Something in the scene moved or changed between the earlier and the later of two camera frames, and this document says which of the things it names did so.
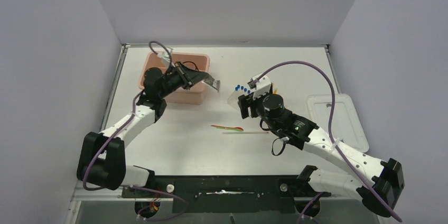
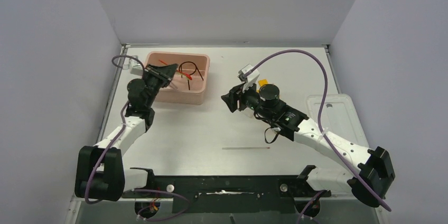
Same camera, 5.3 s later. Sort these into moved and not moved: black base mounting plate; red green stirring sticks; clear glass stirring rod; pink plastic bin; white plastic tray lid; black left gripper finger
Moved: clear glass stirring rod; red green stirring sticks; black left gripper finger
Not moved: black base mounting plate; pink plastic bin; white plastic tray lid
